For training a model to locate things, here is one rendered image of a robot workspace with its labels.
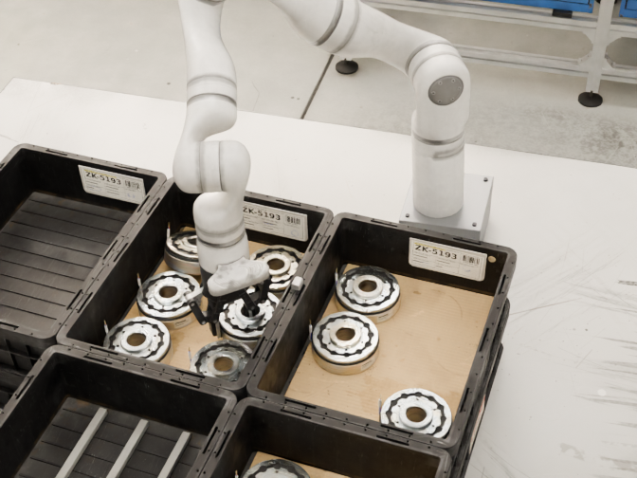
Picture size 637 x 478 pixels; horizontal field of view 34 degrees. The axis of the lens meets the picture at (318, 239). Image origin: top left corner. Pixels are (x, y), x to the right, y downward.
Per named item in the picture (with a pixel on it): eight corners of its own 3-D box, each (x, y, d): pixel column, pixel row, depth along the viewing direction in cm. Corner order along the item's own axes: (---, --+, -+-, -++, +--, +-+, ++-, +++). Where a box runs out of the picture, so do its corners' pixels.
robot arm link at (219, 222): (258, 212, 154) (197, 215, 154) (249, 128, 143) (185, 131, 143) (257, 246, 149) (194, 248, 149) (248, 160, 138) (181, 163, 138)
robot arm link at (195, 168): (176, 202, 145) (177, 112, 150) (240, 199, 145) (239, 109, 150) (168, 181, 139) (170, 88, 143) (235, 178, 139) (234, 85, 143)
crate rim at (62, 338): (172, 184, 181) (171, 174, 180) (336, 220, 173) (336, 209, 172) (54, 352, 154) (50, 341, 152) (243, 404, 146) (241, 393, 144)
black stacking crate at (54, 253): (33, 193, 196) (19, 144, 188) (177, 226, 188) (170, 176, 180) (-97, 346, 169) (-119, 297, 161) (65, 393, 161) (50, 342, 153)
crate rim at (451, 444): (337, 220, 173) (336, 210, 172) (518, 260, 165) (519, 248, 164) (243, 404, 146) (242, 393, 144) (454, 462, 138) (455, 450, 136)
